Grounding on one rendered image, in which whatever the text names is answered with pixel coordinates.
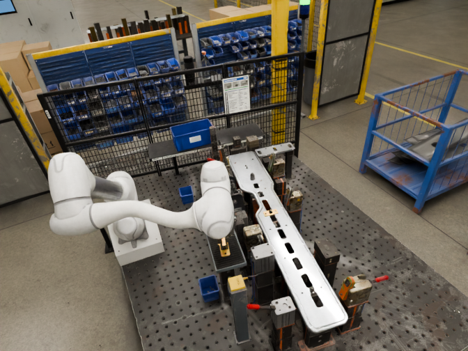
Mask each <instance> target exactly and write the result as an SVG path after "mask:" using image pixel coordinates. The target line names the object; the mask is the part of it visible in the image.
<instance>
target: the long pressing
mask: <svg viewBox="0 0 468 351"><path fill-rule="evenodd" d="M227 157H228V158H229V164H230V168H231V171H232V172H233V175H234V177H235V179H236V181H237V183H238V186H239V188H240V190H241V191H243V192H246V193H248V194H252V195H253V196H254V198H255V200H256V202H257V204H258V206H259V209H258V211H257V212H256V214H255V218H256V221H257V222H258V224H259V226H260V228H261V230H262V232H263V235H264V238H265V240H266V242H267V243H270V245H271V247H272V249H273V251H274V259H275V261H276V263H277V265H278V267H279V270H280V272H281V274H282V276H283V279H284V281H285V282H286V285H287V287H288V289H289V291H290V294H291V295H292V298H293V300H294V302H295V304H296V306H297V308H298V311H299V313H300V315H301V317H302V319H303V321H304V324H305V325H306V328H307V329H308V330H309V331H310V332H313V333H315V334H317V333H320V332H324V331H327V330H330V329H333V328H336V327H340V326H342V325H344V324H346V323H347V321H348V315H347V313H346V311H345V309H344V308H343V306H342V304H341V303H340V301H339V299H338V297H337V296H336V294H335V292H334V291H333V289H332V287H331V286H330V284H329V282H328V280H327V279H326V277H325V275H324V274H323V272H322V270H321V269H320V267H319V265H318V264H317V262H316V260H315V258H314V257H313V255H312V253H311V252H310V250H309V248H308V247H307V245H306V243H305V241H304V240H303V238H302V236H301V235H300V234H299V231H298V230H297V228H296V226H295V225H294V223H293V221H292V219H291V218H290V216H289V215H288V213H287V211H286V209H285V208H284V206H283V204H282V203H281V201H280V200H279V197H278V196H277V195H276V192H275V191H274V182H273V180H272V179H271V177H270V175H269V173H268V172H267V171H266V169H265V167H264V166H263V164H262V162H261V161H260V159H259V157H258V156H257V154H256V153H255V152H254V151H249V152H245V153H239V154H235V155H229V156H227ZM245 165H247V167H248V168H247V167H246V166H245ZM251 173H254V174H255V180H250V174H251ZM261 180H262V181H261ZM254 184H258V186H259V188H257V189H256V188H255V187H254ZM265 188H266V189H265ZM258 192H262V193H263V195H264V197H259V195H258ZM264 200H266V201H267V202H268V204H269V206H270V208H271V209H272V210H273V209H277V211H278V214H273V215H274V216H275V217H276V219H277V221H278V223H279V225H280V227H279V228H276V227H275V226H274V224H273V222H272V220H271V218H270V216H271V215H270V216H266V217H265V215H264V214H263V212H265V211H267V210H266V209H265V206H264V205H263V202H262V201H264ZM286 225H287V226H286ZM270 229H271V230H270ZM280 229H282V230H283V232H284V234H285V236H286V239H281V237H280V235H279V233H278V230H280ZM286 243H290V245H291V247H292V249H293V251H294V253H288V250H287V249H286V247H285V245H284V244H286ZM284 258H285V259H284ZM293 258H298V260H299V262H300V263H301V265H302V267H303V269H302V270H298V269H297V268H296V266H295V264H294V262H293ZM304 274H306V275H307V277H308V278H309V280H310V282H311V284H312V286H313V287H314V291H315V292H310V290H309V288H307V287H306V285H305V283H304V282H303V280H302V278H301V275H304ZM321 287H322V288H321ZM302 293H303V294H302ZM313 293H317V295H318V297H319V298H320V301H321V302H322V305H323V307H320V308H318V307H317V306H316V305H315V302H314V301H313V299H312V297H311V294H313Z"/></svg>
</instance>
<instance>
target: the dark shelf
mask: <svg viewBox="0 0 468 351"><path fill-rule="evenodd" d="M216 135H217V148H218V147H219V142H218V140H220V141H221V145H222V146H223V147H225V145H227V146H231V145H234V144H233V137H236V136H239V137H240V138H241V143H244V142H247V137H249V136H253V135H256V136H257V138H258V139H264V138H265V135H264V134H263V132H262V130H261V129H260V128H259V126H258V125H257V123H252V124H248V125H242V126H238V127H231V128H227V129H223V130H217V131H216ZM211 149H212V145H211V143H210V144H207V145H204V146H199V147H195V148H190V149H186V150H181V151H177V150H176V147H175V145H174V143H173V139H171V140H167V141H160V142H157V143H150V144H148V155H149V160H150V162H154V161H157V160H161V159H167V158H170V157H177V156H181V155H187V154H191V153H197V152H201V151H205V150H211Z"/></svg>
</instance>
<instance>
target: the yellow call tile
mask: <svg viewBox="0 0 468 351"><path fill-rule="evenodd" d="M228 282H229V286H230V288H231V292H233V291H236V290H240V289H243V288H245V284H244V281H243V279H242V275H239V276H234V277H231V278H228Z"/></svg>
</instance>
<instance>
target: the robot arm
mask: <svg viewBox="0 0 468 351"><path fill-rule="evenodd" d="M48 181H49V190H50V193H51V196H52V200H53V202H54V214H53V215H52V216H51V218H50V220H49V226H50V228H51V230H52V232H53V233H55V234H57V235H65V236H74V235H83V234H87V233H92V232H93V231H96V230H99V229H101V228H104V227H106V226H108V225H109V224H113V229H114V233H115V234H116V235H117V236H118V243H119V244H124V243H126V242H131V244H132V248H133V249H135V248H137V240H140V239H148V238H149V235H148V233H147V230H146V222H145V220H147V221H151V222H153V223H156V224H159V225H163V226H166V227H169V228H196V229H198V230H200V232H204V233H205V234H206V235H207V236H208V237H211V238H212V239H213V240H215V239H217V243H218V244H220V246H221V250H223V247H222V240H221V239H222V238H223V237H224V238H225V242H226V249H228V242H230V239H229V237H230V236H233V232H234V227H235V222H236V221H237V219H236V216H235V215H234V207H233V201H232V198H231V183H230V180H229V176H228V171H227V169H226V167H225V166H224V164H223V163H222V162H219V161H210V162H207V163H205V164H204V165H203V167H202V170H201V191H202V198H200V199H199V200H198V201H197V202H194V204H193V206H192V207H191V208H190V209H189V210H187V211H184V212H171V211H168V210H165V209H162V208H159V207H157V206H154V205H151V204H148V203H144V202H141V201H138V197H137V191H136V187H135V184H134V181H133V179H132V177H131V176H130V175H129V174H128V173H126V172H124V171H117V172H113V173H111V174H110V175H109V176H108V177H107V179H104V178H100V177H97V176H95V175H93V174H92V173H91V171H90V170H89V169H88V167H87V166H86V165H85V162H84V160H83V159H82V158H81V157H80V156H79V155H77V154H76V153H61V154H57V155H55V156H53V158H52V159H51V160H50V163H49V168H48ZM91 198H100V199H104V201H105V202H106V203H93V202H92V200H91Z"/></svg>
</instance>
